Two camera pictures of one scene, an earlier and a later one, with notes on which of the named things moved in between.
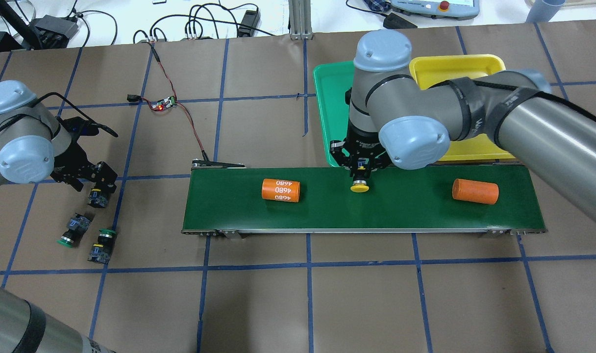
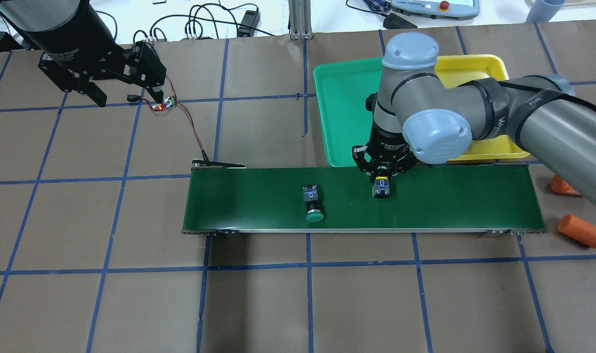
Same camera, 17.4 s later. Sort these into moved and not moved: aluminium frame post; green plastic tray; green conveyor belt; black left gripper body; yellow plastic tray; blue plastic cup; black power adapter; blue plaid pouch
Moved: black left gripper body
Not moved: blue plastic cup; yellow plastic tray; blue plaid pouch; green plastic tray; black power adapter; aluminium frame post; green conveyor belt
